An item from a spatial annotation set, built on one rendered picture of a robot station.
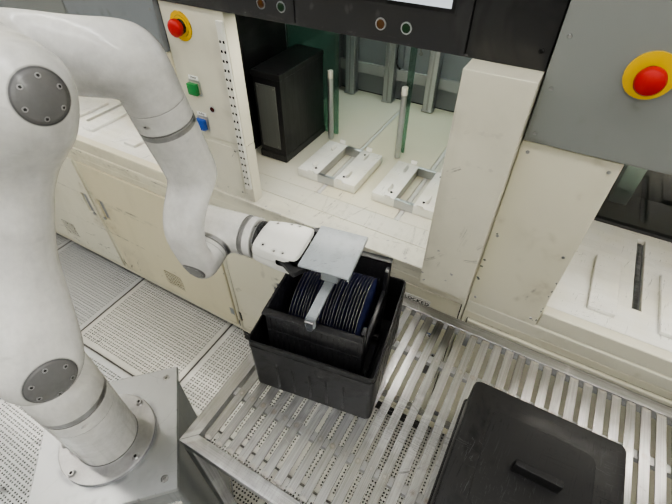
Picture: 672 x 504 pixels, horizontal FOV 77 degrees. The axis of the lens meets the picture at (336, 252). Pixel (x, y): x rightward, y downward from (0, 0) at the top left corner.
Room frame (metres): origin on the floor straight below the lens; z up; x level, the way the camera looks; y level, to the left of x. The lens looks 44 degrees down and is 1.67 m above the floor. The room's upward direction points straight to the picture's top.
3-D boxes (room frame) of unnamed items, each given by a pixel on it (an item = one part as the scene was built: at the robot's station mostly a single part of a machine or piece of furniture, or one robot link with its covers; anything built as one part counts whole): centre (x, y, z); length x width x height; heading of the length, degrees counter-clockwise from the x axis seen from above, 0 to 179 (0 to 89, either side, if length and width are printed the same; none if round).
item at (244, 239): (0.64, 0.17, 1.09); 0.09 x 0.03 x 0.08; 160
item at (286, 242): (0.61, 0.11, 1.09); 0.11 x 0.10 x 0.07; 70
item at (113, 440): (0.36, 0.48, 0.85); 0.19 x 0.19 x 0.18
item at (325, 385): (0.58, 0.01, 0.85); 0.28 x 0.28 x 0.17; 70
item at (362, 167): (1.22, -0.02, 0.89); 0.22 x 0.21 x 0.04; 150
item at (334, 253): (0.57, 0.01, 0.95); 0.24 x 0.20 x 0.32; 160
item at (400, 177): (1.08, -0.25, 0.89); 0.22 x 0.21 x 0.04; 150
